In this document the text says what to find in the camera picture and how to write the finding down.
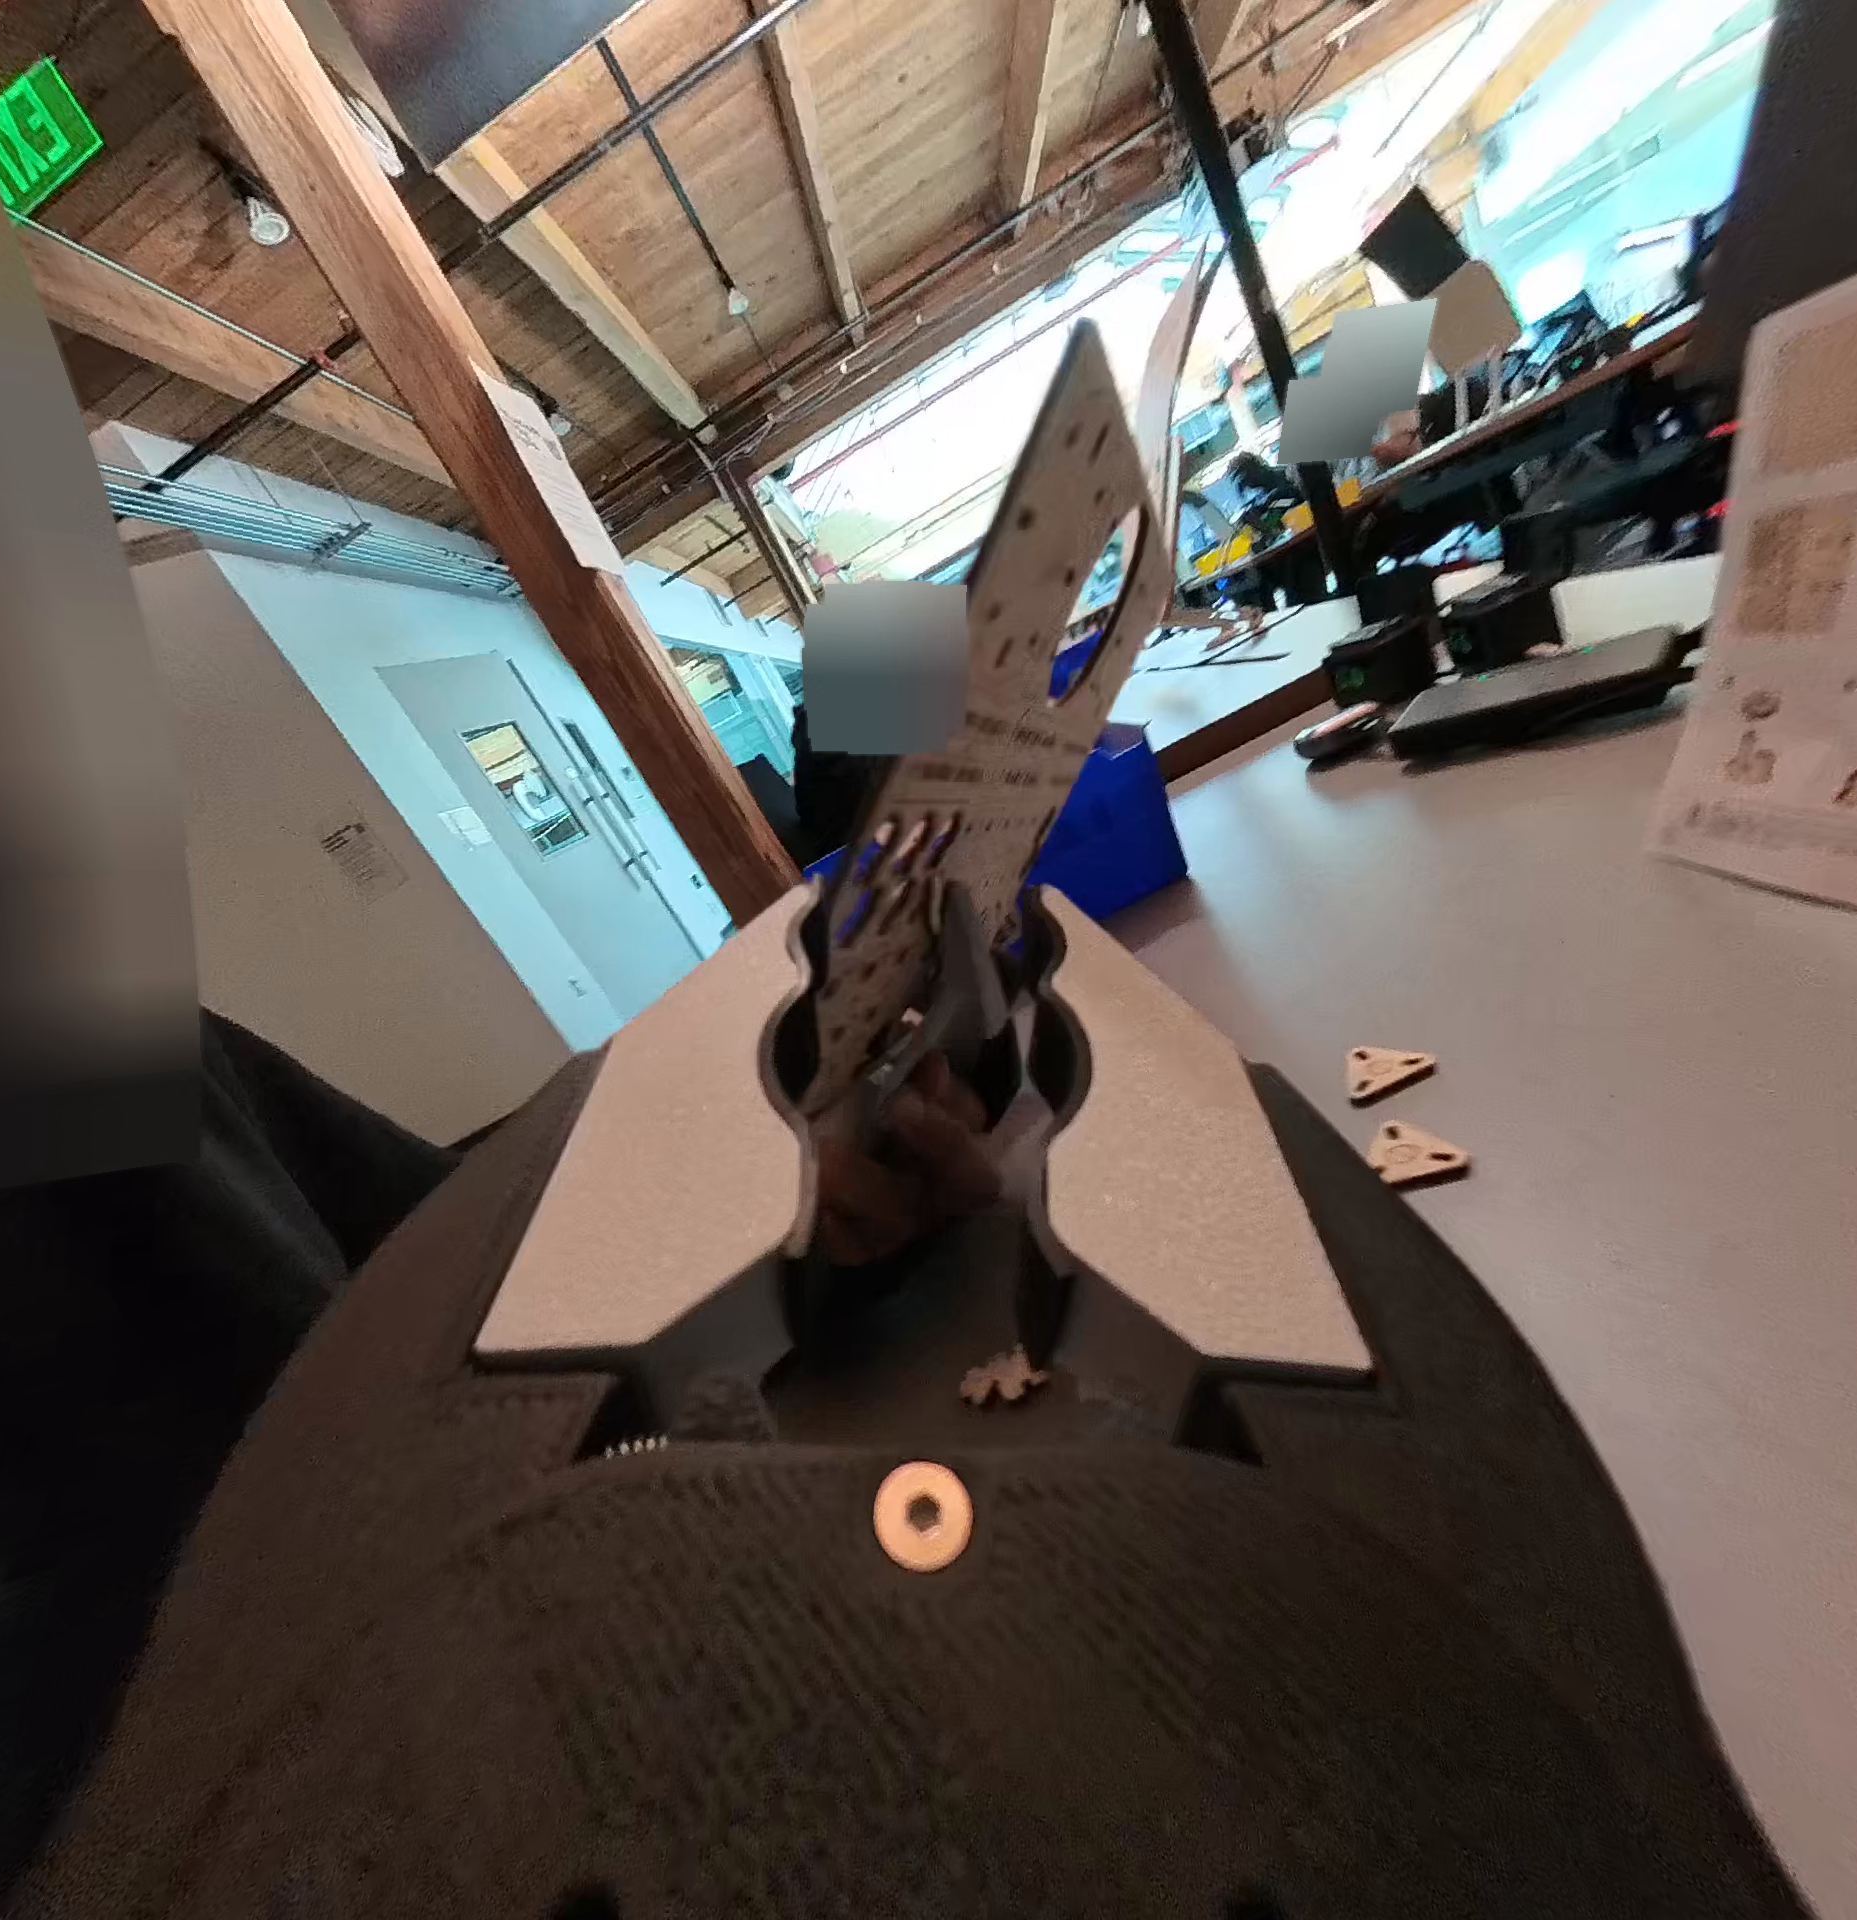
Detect person's dark clothing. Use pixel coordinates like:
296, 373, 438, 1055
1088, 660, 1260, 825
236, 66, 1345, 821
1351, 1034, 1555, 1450
0, 1007, 473, 1920

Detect green exit sign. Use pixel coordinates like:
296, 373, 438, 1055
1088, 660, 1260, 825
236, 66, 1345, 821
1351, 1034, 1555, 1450
0, 57, 104, 214

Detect printed instruction sheet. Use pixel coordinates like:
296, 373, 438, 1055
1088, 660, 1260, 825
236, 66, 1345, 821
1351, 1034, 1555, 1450
1645, 283, 1857, 920

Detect black monitor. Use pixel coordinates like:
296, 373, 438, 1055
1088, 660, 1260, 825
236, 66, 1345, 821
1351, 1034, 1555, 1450
1355, 184, 1471, 302

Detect white paper notice on pillar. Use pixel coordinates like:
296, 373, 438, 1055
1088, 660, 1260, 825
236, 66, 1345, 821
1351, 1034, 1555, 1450
478, 367, 629, 576

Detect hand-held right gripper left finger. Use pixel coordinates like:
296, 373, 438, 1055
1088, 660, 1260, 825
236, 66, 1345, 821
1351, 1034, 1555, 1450
475, 881, 840, 1369

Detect thin wooden model panel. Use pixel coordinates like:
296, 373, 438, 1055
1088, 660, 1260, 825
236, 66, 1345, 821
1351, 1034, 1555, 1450
1134, 237, 1217, 504

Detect black box with green light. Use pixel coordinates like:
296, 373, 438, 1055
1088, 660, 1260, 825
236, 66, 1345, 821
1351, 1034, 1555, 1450
1323, 624, 1432, 709
1436, 580, 1562, 671

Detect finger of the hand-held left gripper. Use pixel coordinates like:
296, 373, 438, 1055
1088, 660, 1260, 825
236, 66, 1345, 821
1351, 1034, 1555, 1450
928, 881, 1023, 1059

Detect blue plastic bin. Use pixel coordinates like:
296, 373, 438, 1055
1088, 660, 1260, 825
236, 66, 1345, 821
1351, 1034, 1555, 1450
799, 723, 1188, 921

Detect small wall notice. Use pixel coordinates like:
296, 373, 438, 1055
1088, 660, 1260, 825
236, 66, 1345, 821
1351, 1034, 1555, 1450
321, 818, 408, 899

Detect wooden support pillar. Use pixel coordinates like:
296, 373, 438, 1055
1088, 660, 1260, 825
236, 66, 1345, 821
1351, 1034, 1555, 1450
139, 0, 803, 920

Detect grey door with window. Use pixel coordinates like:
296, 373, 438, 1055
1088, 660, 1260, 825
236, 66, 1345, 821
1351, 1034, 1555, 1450
373, 647, 721, 962

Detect laser-cut wooden model sheet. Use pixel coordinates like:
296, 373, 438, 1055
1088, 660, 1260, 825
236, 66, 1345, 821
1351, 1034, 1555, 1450
798, 317, 1183, 1118

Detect flat black laptop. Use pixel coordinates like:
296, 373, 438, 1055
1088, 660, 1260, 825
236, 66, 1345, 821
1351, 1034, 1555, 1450
1384, 624, 1695, 758

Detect person's left hand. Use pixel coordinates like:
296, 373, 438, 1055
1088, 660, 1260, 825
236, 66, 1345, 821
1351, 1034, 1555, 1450
816, 1050, 1023, 1265

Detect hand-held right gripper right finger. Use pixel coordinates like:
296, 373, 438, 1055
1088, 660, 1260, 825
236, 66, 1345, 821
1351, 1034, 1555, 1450
1027, 886, 1376, 1377

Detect loose wooden pieces on table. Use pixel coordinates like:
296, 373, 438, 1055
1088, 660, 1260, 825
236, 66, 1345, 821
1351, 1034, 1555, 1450
1144, 600, 1298, 673

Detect black metal pole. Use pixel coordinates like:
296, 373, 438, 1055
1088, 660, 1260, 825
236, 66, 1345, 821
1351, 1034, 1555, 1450
1144, 0, 1356, 600

